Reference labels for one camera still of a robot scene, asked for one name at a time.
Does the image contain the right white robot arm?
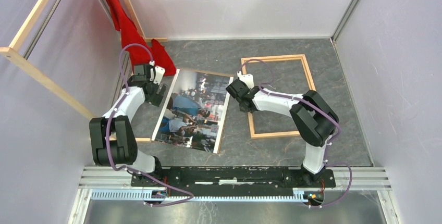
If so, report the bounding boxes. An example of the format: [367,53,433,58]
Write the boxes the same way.
[226,78,341,186]

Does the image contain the large printed photo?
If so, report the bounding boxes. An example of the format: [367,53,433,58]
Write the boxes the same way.
[152,69,234,154]

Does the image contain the large wooden rack frame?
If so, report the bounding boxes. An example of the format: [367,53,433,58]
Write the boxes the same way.
[0,0,169,144]

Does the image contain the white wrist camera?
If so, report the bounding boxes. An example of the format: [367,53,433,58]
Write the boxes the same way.
[237,71,255,89]
[148,61,165,85]

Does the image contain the light wooden picture frame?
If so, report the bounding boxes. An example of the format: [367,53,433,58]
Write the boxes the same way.
[240,54,316,139]

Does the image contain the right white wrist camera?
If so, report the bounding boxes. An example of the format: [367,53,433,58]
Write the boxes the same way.
[237,71,255,89]

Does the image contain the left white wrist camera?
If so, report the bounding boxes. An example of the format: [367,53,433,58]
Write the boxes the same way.
[148,61,165,85]

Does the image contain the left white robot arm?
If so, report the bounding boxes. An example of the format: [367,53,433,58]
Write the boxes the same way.
[89,63,167,186]

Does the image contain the white slotted cable duct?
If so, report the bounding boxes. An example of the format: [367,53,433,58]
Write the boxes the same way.
[91,189,308,203]

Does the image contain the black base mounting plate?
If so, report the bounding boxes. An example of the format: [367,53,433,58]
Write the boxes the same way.
[131,166,336,197]

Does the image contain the red cloth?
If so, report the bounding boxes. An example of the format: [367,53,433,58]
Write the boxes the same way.
[106,0,177,76]

